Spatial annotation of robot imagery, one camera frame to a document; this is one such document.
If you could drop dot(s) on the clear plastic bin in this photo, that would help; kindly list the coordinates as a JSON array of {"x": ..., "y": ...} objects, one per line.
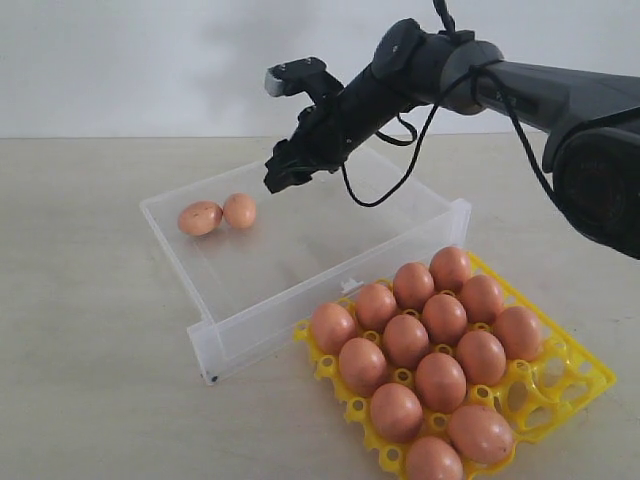
[{"x": 311, "y": 244}]

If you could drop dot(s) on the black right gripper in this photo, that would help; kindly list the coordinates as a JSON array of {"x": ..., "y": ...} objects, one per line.
[{"x": 337, "y": 126}]

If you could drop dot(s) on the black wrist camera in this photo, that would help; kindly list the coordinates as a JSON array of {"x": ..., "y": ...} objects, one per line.
[{"x": 307, "y": 75}]

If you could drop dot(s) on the yellow plastic egg tray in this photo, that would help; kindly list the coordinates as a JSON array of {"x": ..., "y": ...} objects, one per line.
[{"x": 535, "y": 397}]

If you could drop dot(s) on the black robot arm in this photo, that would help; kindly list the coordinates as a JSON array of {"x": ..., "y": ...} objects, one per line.
[{"x": 590, "y": 164}]

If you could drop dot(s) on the brown egg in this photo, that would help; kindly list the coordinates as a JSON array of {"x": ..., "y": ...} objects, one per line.
[
  {"x": 445, "y": 319},
  {"x": 482, "y": 358},
  {"x": 362, "y": 366},
  {"x": 375, "y": 306},
  {"x": 431, "y": 458},
  {"x": 450, "y": 268},
  {"x": 200, "y": 218},
  {"x": 405, "y": 341},
  {"x": 440, "y": 382},
  {"x": 413, "y": 285},
  {"x": 480, "y": 434},
  {"x": 482, "y": 298},
  {"x": 240, "y": 211},
  {"x": 332, "y": 326},
  {"x": 520, "y": 333},
  {"x": 396, "y": 413}
]

